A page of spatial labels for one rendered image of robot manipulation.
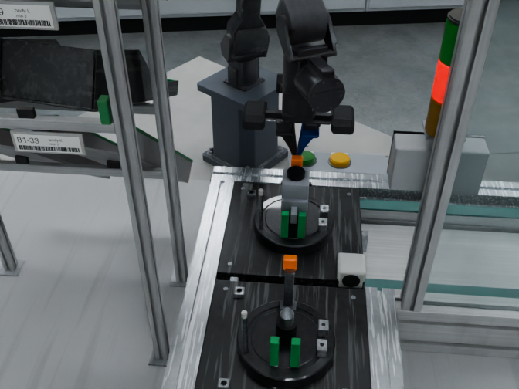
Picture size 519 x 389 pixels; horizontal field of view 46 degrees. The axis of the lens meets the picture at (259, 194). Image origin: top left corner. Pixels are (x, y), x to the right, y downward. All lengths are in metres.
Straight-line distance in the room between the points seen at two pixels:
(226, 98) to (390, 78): 2.43
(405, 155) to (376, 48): 3.16
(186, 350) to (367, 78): 2.84
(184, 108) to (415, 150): 0.91
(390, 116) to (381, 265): 2.21
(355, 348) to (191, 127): 0.82
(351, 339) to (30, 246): 0.67
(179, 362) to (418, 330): 0.38
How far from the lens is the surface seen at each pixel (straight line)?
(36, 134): 0.78
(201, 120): 1.57
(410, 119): 3.27
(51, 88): 0.80
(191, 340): 0.93
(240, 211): 1.11
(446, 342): 1.06
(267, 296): 0.97
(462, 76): 0.74
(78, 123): 0.75
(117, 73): 0.69
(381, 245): 1.14
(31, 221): 1.34
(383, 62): 3.80
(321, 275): 1.00
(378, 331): 0.95
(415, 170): 0.84
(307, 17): 0.94
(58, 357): 1.08
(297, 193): 1.00
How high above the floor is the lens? 1.70
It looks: 39 degrees down
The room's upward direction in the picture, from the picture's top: straight up
